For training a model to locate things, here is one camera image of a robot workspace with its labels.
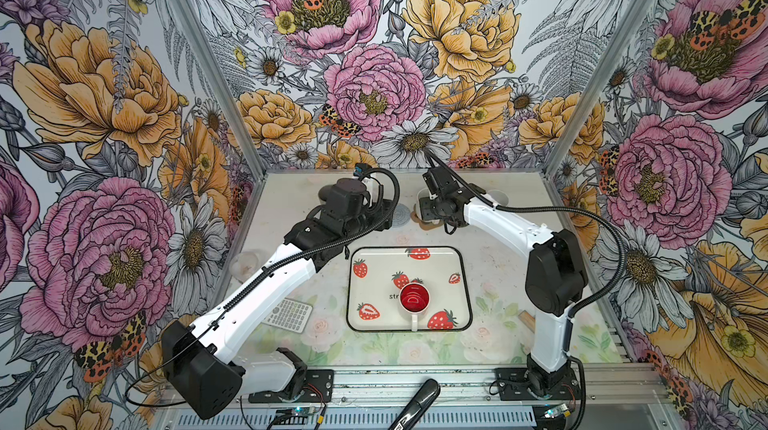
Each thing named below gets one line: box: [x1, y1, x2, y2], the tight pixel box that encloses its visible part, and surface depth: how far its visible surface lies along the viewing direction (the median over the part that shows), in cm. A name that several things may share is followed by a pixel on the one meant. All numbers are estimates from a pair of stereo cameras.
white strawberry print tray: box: [346, 246, 473, 332], surface depth 93 cm
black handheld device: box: [388, 378, 441, 430], surface depth 69 cm
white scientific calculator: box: [261, 297, 313, 334], surface depth 86 cm
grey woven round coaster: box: [392, 203, 411, 228], surface depth 110 cm
